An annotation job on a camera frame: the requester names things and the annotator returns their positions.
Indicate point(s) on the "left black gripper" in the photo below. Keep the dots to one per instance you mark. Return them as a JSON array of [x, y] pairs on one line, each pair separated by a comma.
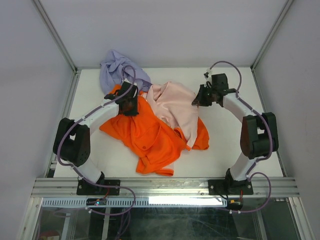
[[134, 111]]

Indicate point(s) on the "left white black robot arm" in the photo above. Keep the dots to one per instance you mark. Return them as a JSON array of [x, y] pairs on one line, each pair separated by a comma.
[[72, 144]]

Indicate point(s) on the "black connector with yellow plug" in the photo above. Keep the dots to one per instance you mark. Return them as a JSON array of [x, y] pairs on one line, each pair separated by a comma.
[[234, 204]]

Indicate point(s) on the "white slotted cable duct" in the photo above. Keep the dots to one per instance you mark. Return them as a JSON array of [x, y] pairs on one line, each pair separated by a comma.
[[139, 202]]

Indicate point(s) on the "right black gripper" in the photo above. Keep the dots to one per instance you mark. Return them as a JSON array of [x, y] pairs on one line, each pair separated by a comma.
[[199, 100]]

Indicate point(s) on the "aluminium frame post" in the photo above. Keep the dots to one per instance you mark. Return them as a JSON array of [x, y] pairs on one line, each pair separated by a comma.
[[54, 34], [272, 33]]

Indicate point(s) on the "right aluminium frame post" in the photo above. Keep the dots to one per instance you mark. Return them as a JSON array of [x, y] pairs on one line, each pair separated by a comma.
[[272, 33]]

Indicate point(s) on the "orange jacket with pink lining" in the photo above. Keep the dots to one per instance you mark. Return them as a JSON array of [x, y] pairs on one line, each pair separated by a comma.
[[167, 124]]

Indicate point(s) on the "small electronics board with leds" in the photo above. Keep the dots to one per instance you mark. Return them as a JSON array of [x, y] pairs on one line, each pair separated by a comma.
[[96, 202]]

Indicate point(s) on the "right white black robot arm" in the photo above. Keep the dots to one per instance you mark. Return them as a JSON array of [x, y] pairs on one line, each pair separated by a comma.
[[259, 133]]

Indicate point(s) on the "aluminium mounting rail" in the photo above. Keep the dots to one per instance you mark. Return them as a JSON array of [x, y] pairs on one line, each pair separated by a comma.
[[275, 187]]

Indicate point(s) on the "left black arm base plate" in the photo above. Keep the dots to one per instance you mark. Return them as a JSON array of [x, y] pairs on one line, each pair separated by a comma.
[[86, 189]]

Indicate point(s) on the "crumpled lavender garment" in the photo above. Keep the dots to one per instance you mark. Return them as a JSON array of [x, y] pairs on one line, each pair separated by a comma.
[[111, 72]]

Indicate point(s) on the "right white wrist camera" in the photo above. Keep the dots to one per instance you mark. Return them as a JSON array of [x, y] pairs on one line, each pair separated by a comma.
[[208, 79]]

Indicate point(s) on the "left aluminium frame post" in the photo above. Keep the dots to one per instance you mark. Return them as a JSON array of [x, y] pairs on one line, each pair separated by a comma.
[[54, 34]]

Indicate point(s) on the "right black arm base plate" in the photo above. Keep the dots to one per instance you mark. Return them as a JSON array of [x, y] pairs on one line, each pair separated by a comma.
[[223, 187]]

